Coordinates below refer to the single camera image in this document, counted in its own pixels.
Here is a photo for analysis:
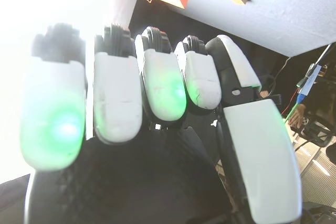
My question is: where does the person's hand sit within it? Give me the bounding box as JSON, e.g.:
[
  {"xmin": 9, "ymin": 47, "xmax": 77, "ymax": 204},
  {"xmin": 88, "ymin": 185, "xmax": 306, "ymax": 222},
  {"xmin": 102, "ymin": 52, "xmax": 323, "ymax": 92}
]
[{"xmin": 288, "ymin": 103, "xmax": 307, "ymax": 128}]

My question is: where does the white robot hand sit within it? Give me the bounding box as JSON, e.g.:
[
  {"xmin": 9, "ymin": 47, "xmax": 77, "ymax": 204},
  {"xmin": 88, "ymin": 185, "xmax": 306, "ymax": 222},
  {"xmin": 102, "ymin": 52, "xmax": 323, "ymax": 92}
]
[{"xmin": 19, "ymin": 23, "xmax": 302, "ymax": 224}]

